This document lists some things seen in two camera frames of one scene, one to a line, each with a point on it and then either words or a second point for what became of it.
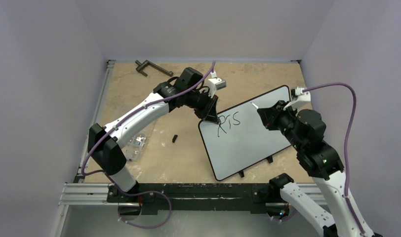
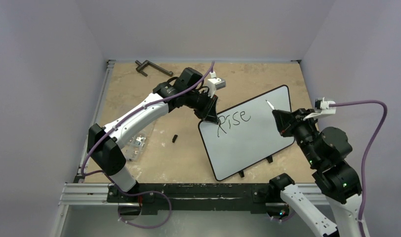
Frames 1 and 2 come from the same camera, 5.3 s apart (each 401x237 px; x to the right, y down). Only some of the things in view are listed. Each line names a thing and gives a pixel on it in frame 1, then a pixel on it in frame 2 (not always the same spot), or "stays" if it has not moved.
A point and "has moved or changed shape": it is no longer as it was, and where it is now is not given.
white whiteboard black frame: (241, 138) stays
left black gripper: (208, 113) stays
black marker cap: (175, 138) stays
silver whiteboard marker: (255, 105) has moved or changed shape
